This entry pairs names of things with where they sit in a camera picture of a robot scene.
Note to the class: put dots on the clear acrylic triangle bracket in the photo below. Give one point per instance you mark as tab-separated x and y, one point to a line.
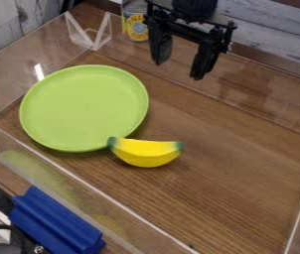
90	38

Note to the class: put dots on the yellow labelled tin can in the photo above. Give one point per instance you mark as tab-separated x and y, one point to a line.
133	10

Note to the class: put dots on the blue plastic clamp block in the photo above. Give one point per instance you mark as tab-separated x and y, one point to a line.
52	225

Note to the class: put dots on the yellow toy banana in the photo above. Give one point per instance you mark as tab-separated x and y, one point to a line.
142	153

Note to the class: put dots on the clear acrylic front wall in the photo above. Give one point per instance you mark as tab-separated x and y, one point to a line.
127	233

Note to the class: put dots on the green round plate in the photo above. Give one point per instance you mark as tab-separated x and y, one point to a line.
82	105

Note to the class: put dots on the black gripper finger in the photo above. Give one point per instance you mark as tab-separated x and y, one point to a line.
205	59
161	41

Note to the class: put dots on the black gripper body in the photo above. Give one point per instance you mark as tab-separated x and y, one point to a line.
193	19

